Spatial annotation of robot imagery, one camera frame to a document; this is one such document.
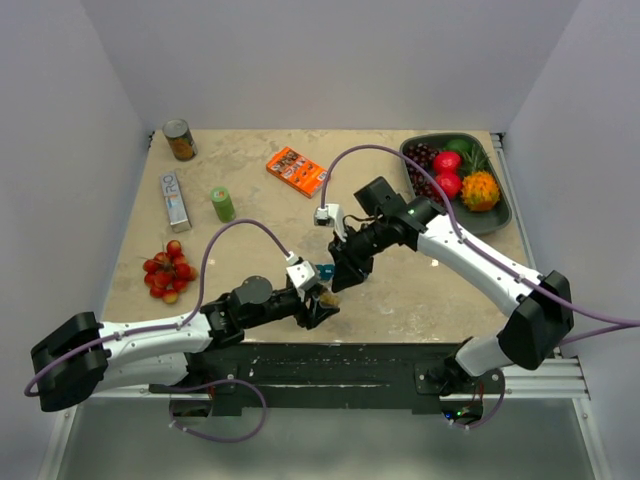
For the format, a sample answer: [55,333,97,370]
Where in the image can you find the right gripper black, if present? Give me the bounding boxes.
[329,217,392,291]

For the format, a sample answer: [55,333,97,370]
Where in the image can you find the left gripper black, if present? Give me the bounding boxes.
[243,281,339,329]

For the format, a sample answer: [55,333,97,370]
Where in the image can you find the teal weekly pill organizer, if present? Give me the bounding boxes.
[315,264,335,282]

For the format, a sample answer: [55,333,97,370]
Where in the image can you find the clear pill bottle yellow capsules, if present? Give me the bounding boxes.
[319,286,340,307]

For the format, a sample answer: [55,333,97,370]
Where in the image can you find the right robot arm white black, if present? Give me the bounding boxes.
[314,177,574,393]

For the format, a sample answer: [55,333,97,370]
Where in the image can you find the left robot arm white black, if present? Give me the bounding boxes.
[31,276,340,412]

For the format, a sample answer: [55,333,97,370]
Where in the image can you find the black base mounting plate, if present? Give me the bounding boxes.
[149,342,504,415]

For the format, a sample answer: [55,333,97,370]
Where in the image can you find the orange cardboard box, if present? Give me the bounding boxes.
[266,147,327,198]

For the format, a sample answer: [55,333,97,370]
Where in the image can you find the dark purple grape bunch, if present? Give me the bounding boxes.
[402,142,444,206]

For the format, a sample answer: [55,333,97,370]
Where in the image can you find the lower red pomegranate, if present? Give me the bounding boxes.
[435,171,462,200]

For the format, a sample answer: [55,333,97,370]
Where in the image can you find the red pomegranate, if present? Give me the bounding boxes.
[433,151,462,174]
[435,171,462,200]

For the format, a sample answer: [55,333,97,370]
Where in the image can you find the dark grey fruit tray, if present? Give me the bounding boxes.
[400,132,511,235]

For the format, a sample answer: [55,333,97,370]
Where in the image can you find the green cylindrical container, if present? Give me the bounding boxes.
[210,186,236,223]

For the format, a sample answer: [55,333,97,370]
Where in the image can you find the upper red pomegranate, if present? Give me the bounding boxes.
[433,151,462,174]

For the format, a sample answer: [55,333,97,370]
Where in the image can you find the red cherry bunch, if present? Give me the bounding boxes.
[142,239,199,305]

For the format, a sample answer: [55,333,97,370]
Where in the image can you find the orange spiky kiwano fruit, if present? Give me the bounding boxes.
[461,171,501,212]

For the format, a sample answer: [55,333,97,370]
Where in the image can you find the green lime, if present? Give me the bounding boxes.
[445,138,473,155]

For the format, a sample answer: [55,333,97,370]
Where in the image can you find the silver toothpaste box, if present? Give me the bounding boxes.
[160,171,192,233]

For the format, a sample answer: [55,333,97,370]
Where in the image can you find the tin can fruit label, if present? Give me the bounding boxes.
[162,119,198,161]

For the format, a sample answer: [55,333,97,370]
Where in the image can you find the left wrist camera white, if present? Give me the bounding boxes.
[286,252,319,291]

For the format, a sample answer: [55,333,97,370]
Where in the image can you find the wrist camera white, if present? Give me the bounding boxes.
[286,252,319,291]
[313,203,347,242]

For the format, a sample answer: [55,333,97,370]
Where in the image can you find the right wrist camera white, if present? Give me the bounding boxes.
[313,203,347,242]

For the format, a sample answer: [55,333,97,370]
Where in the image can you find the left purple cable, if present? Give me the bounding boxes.
[23,218,296,443]

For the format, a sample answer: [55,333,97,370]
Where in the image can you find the purple cable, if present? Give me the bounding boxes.
[23,218,296,443]
[319,144,640,431]

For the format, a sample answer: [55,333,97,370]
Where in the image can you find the aluminium frame rail right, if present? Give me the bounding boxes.
[490,132,536,268]

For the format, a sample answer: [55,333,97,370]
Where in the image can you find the aluminium frame rail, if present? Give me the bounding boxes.
[490,132,536,268]
[37,357,614,480]

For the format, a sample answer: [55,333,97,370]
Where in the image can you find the aluminium frame rail front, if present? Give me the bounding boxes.
[37,357,614,480]

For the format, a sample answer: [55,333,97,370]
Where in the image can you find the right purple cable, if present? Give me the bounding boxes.
[319,144,640,431]

